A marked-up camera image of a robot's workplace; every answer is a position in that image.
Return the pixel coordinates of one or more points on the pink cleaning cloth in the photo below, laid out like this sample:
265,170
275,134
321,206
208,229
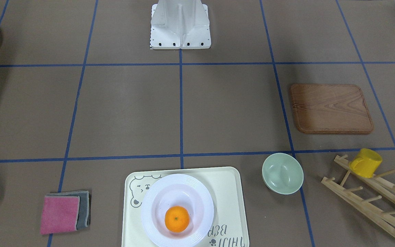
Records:
59,214

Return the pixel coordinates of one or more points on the green ceramic bowl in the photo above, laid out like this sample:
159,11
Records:
282,174

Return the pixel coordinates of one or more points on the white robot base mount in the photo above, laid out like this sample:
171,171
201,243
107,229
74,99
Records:
180,24

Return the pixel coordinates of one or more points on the yellow plastic mug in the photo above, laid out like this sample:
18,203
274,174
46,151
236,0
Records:
365,163

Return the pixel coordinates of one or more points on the white round plate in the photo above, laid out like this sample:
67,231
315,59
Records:
177,190

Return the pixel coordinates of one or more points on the cream bear print tray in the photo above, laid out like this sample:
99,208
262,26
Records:
229,227

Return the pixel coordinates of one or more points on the wooden dish rack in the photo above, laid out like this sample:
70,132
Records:
380,209

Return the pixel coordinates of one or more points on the orange fruit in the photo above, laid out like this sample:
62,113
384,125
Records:
177,219

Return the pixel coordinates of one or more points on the grey cleaning cloth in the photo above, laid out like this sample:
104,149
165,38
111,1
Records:
83,216

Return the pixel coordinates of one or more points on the brown wooden cutting board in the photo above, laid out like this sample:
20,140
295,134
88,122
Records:
330,108

